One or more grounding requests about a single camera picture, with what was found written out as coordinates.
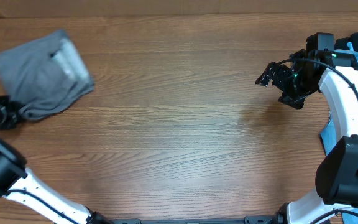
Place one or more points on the grey cargo shorts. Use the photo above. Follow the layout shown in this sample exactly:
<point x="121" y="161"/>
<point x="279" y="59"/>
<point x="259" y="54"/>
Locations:
<point x="46" y="75"/>

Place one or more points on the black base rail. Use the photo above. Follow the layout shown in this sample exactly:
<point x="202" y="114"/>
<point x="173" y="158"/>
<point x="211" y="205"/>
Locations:
<point x="253" y="219"/>

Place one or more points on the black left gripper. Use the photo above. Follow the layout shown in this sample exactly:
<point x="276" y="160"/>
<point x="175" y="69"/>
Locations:
<point x="12" y="106"/>

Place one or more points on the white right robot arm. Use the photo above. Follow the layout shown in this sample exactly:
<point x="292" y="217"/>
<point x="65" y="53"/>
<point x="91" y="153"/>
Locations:
<point x="336" y="181"/>

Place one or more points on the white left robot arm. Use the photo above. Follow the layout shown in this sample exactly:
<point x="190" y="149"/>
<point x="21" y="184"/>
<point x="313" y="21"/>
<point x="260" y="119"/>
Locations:
<point x="18" y="183"/>

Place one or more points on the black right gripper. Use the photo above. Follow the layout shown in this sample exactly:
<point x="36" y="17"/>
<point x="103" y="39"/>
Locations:
<point x="278" y="76"/>

